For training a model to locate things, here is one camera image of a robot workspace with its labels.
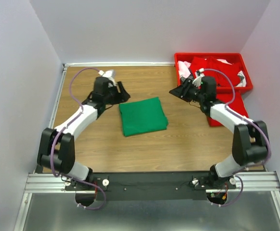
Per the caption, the green t shirt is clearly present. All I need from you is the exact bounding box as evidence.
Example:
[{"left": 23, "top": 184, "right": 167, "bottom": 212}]
[{"left": 119, "top": 97, "right": 168, "bottom": 137}]

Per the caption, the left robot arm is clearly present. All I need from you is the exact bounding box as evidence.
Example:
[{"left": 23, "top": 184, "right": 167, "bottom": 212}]
[{"left": 37, "top": 77, "right": 130, "bottom": 183}]

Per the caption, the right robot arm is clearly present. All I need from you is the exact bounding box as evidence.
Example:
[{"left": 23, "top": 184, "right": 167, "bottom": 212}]
[{"left": 169, "top": 76, "right": 271, "bottom": 187}]

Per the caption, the white pink t shirt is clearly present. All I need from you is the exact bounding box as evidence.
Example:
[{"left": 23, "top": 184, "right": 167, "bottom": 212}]
[{"left": 177, "top": 61, "right": 191, "bottom": 78}]

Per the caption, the folded red t shirt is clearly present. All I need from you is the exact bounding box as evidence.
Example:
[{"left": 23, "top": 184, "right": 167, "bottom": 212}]
[{"left": 206, "top": 92, "right": 249, "bottom": 127}]

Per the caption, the red plastic bin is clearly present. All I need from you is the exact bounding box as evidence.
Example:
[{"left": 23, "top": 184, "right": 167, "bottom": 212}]
[{"left": 174, "top": 52, "right": 253, "bottom": 94}]

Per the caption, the red t shirt in bin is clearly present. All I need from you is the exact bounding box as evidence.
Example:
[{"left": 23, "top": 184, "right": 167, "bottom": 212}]
[{"left": 190, "top": 56, "right": 246, "bottom": 87}]

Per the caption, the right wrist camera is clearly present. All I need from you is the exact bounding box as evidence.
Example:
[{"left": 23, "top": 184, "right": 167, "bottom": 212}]
[{"left": 192, "top": 68, "right": 205, "bottom": 87}]

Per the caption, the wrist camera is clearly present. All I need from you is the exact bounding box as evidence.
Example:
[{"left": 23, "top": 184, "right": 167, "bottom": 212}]
[
  {"left": 192, "top": 68, "right": 205, "bottom": 87},
  {"left": 98, "top": 69, "right": 117, "bottom": 88}
]

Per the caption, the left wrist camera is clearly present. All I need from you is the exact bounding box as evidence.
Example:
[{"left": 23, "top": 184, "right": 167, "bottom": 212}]
[{"left": 98, "top": 69, "right": 117, "bottom": 88}]

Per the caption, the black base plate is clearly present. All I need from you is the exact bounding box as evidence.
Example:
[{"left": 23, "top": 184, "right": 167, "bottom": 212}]
[{"left": 64, "top": 171, "right": 236, "bottom": 205}]

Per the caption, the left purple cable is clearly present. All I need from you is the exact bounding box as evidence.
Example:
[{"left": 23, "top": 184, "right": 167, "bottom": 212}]
[{"left": 51, "top": 67, "right": 107, "bottom": 210}]

